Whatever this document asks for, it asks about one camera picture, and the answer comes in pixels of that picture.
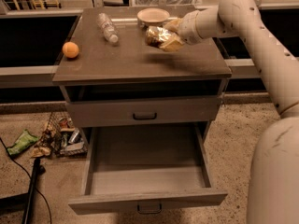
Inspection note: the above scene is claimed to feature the orange ball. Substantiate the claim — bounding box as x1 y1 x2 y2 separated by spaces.
62 42 79 59

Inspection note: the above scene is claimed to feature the crushed orange can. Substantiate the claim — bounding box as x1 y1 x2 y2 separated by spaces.
145 26 172 48

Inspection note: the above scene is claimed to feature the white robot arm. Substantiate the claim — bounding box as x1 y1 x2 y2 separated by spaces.
166 0 299 224

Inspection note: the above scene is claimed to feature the brown snack bag on floor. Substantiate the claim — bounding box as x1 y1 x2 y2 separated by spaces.
32 147 51 158

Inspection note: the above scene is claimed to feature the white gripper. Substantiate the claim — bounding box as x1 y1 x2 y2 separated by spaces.
160 10 202 52

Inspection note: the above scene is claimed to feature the black floor stand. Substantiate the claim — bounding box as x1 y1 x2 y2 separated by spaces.
0 158 41 224

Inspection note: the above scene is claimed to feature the green chip bag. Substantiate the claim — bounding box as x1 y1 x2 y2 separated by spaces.
7 130 38 156

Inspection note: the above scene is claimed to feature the closed grey top drawer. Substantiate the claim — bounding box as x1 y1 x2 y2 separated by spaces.
66 96 221 128

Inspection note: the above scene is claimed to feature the grey drawer cabinet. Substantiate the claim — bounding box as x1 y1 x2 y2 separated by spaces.
51 5 233 216

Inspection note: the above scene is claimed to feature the black cable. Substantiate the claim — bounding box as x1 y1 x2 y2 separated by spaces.
0 136 53 224

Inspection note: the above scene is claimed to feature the clear plastic water bottle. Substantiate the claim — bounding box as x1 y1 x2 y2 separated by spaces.
96 13 119 45

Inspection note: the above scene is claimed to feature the open grey middle drawer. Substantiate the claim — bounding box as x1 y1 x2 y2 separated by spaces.
69 123 227 215

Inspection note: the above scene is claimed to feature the wire basket with snacks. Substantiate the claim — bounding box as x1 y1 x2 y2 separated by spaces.
46 112 87 157

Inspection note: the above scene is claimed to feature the beige bowl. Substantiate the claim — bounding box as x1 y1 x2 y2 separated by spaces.
137 7 170 26

